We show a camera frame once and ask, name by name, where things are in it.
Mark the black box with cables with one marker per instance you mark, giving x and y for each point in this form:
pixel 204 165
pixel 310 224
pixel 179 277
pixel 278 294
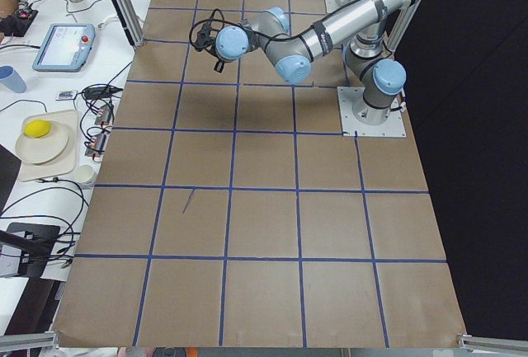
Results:
pixel 26 249

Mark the relay module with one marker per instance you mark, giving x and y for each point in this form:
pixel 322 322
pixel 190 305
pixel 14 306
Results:
pixel 96 146
pixel 105 115

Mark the yellow ball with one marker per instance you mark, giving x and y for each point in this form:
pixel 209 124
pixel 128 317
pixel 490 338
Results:
pixel 37 128

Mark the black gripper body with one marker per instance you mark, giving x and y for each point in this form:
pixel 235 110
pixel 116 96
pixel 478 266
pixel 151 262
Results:
pixel 218 64

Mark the white paper cup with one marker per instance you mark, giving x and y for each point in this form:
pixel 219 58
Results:
pixel 85 176

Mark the beige tray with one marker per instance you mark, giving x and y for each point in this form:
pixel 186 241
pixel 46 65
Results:
pixel 63 163

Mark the small colourful remote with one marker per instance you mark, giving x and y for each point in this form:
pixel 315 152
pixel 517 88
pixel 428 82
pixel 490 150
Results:
pixel 68 95

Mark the beige plate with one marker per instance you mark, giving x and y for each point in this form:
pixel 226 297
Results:
pixel 44 149

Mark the relay module lower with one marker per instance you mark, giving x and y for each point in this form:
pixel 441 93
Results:
pixel 96 146

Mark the teach pendant tablet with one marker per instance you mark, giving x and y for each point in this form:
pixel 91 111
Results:
pixel 65 48

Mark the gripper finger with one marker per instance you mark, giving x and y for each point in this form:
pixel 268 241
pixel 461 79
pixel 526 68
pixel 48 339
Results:
pixel 219 66

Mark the relay module upper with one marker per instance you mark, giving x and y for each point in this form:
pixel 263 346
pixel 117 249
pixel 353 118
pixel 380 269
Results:
pixel 105 115

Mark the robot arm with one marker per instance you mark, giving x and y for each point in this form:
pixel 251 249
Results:
pixel 357 25

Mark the blue cup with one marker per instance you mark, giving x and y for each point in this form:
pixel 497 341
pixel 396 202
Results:
pixel 11 79

